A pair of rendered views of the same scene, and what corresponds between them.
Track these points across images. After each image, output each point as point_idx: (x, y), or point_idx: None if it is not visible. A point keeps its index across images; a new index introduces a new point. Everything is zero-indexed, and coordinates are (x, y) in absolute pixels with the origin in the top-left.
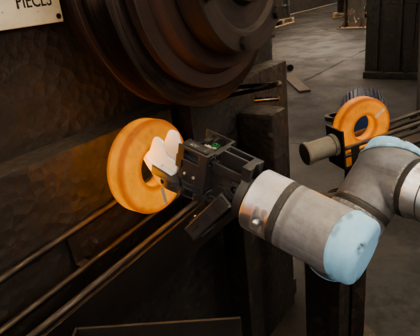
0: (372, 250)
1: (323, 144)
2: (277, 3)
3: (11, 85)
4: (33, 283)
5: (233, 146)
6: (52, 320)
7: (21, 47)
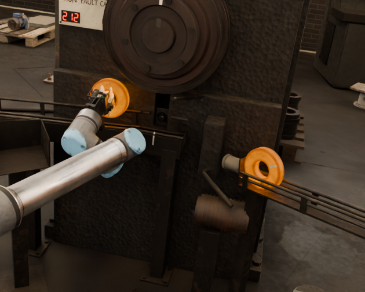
0: (77, 149)
1: (233, 160)
2: (183, 59)
3: (95, 47)
4: (70, 114)
5: (103, 99)
6: (53, 121)
7: (103, 36)
